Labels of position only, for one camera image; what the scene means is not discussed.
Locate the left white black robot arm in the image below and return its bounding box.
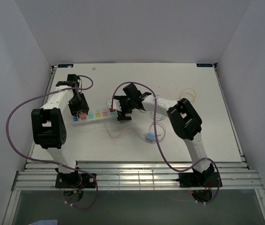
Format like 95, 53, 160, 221
31, 74, 89, 187

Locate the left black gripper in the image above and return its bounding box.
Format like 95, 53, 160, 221
67, 93, 89, 118

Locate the pink charger cable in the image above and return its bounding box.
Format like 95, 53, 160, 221
102, 119, 156, 143

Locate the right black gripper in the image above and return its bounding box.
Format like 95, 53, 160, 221
113, 96, 135, 121

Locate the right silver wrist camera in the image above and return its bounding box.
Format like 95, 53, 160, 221
106, 99, 121, 111

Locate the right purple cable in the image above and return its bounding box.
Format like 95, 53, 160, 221
111, 81, 221, 205

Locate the right blue corner label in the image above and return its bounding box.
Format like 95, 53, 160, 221
196, 63, 213, 68

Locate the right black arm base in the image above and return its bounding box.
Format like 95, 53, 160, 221
176, 172, 222, 188

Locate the white colourful power strip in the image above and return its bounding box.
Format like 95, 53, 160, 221
71, 108, 118, 126

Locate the pink charger plug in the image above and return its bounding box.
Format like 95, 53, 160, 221
77, 112, 88, 120

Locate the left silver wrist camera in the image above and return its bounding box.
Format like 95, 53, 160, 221
67, 74, 81, 87

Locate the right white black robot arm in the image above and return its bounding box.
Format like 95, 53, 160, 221
108, 82, 221, 188

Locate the left blue corner label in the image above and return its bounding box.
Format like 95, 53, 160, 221
58, 64, 74, 68

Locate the blue charger cable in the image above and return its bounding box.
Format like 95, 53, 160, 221
150, 110, 167, 143

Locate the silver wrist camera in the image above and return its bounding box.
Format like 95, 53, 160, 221
67, 74, 81, 87
106, 99, 121, 111

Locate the blue charger plug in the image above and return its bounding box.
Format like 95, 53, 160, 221
144, 132, 155, 143

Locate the blue corner label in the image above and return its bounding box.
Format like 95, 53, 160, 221
58, 64, 74, 68
196, 63, 213, 68

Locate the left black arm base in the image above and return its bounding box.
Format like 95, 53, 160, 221
54, 172, 96, 188

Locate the yellow thin cable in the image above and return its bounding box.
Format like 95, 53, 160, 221
178, 88, 197, 105

